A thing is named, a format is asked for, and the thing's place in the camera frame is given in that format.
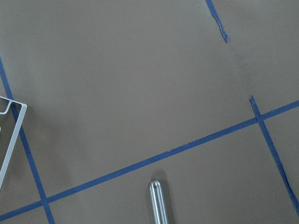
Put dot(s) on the steel muddler with black cap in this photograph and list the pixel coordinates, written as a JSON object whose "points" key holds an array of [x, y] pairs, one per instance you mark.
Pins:
{"points": [[158, 202]]}

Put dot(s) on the white wire cup rack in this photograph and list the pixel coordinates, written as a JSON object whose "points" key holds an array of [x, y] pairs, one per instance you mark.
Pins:
{"points": [[14, 135]]}

